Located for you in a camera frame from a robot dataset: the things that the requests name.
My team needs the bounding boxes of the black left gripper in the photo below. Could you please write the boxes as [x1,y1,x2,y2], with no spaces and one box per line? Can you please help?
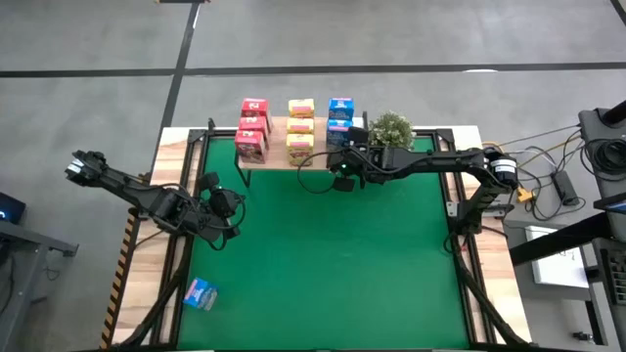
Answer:
[198,170,246,242]

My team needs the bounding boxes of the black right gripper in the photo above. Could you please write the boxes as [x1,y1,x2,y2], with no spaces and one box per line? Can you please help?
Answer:
[327,125,387,194]

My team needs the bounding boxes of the blue Rice Krispies cereal box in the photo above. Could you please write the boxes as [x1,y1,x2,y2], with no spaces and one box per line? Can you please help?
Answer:
[182,277,219,312]
[327,97,355,121]
[326,118,353,149]

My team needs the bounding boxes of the yellow Corn Pops cereal box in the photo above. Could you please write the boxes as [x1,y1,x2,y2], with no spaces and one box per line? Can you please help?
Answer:
[286,133,315,167]
[286,116,315,136]
[287,98,316,119]

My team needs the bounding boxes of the red Froot Loops cereal box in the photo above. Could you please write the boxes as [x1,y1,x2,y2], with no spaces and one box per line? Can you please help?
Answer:
[241,97,273,118]
[234,129,268,165]
[238,115,271,133]

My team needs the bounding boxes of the wooden shelf black legs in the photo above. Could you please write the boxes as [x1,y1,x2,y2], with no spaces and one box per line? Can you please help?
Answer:
[234,110,369,190]

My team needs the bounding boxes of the potted plant ribbed pot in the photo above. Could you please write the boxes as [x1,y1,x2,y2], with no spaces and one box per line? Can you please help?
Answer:
[367,110,417,151]

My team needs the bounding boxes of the green table mat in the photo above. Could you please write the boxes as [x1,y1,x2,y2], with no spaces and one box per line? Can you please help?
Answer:
[176,138,470,351]

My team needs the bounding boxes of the yellow black hazard tape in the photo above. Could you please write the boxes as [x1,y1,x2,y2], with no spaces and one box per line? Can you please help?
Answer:
[100,212,139,350]

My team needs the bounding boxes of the grey metal desk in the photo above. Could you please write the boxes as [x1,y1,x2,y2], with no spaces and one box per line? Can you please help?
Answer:
[0,219,79,352]

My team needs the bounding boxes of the black power brick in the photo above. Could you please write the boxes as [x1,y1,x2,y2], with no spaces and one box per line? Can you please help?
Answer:
[551,169,581,206]

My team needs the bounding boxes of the black device blue light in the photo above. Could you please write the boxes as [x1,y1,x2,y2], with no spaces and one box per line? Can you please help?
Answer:
[0,192,27,225]

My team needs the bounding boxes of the black beam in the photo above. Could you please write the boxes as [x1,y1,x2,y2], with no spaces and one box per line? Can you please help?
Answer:
[508,212,612,268]

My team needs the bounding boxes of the white board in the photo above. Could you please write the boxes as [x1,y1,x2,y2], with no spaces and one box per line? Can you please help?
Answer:
[524,225,591,289]

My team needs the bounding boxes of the grey equipment stand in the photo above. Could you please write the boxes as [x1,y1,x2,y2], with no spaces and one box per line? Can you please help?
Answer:
[578,107,626,197]

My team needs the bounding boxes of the laptop with blue screen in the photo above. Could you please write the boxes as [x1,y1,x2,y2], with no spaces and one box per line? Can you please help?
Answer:
[593,192,626,216]

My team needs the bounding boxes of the black keyboard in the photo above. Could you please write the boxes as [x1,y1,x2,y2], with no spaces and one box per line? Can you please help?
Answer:
[600,246,626,307]

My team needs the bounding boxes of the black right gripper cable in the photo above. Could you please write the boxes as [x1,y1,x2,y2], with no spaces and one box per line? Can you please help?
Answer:
[296,150,343,195]

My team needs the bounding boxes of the black metal table frame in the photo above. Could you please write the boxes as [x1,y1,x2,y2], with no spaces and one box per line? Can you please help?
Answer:
[100,116,534,352]

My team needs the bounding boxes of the black cable coil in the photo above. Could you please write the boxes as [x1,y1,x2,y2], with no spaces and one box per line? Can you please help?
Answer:
[581,138,626,175]

